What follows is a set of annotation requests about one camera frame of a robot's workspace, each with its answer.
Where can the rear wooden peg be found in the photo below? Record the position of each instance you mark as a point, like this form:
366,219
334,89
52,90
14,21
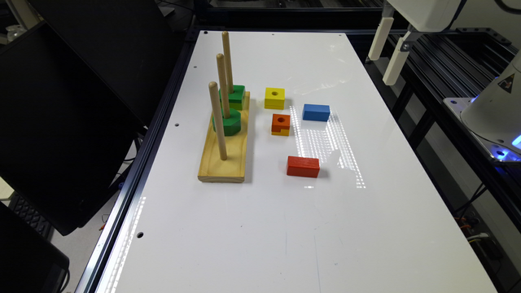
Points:
228,65

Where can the front green block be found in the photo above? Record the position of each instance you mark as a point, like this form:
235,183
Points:
232,125

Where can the large black monitor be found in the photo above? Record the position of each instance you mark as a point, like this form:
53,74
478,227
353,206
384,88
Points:
64,134

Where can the wooden peg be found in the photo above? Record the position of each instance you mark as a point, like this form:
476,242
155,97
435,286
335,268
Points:
217,118
228,65
223,85

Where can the green block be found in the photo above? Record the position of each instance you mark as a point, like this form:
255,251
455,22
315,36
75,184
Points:
236,99
232,125

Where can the yellow block under orange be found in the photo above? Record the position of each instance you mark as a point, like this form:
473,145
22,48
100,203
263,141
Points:
281,132

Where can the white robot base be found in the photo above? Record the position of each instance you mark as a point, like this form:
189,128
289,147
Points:
493,116

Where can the red rectangular block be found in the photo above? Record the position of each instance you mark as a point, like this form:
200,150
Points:
302,167

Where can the black keyboard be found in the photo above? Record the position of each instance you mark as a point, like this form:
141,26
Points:
23,209

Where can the rear black monitor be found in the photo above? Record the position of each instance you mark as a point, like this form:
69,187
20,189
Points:
128,44

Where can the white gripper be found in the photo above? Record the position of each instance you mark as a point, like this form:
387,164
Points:
426,16

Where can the yellow square block with hole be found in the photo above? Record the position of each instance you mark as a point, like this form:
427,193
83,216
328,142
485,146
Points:
274,98

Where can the front wooden peg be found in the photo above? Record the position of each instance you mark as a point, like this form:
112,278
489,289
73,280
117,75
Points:
217,118

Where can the middle wooden peg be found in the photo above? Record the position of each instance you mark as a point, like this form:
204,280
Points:
223,85

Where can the orange block with hole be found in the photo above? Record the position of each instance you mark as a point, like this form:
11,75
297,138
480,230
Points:
280,121

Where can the rear green block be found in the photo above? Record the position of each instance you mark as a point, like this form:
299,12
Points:
236,99

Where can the blue rectangular block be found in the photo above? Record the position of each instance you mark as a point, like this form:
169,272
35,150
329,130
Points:
316,112

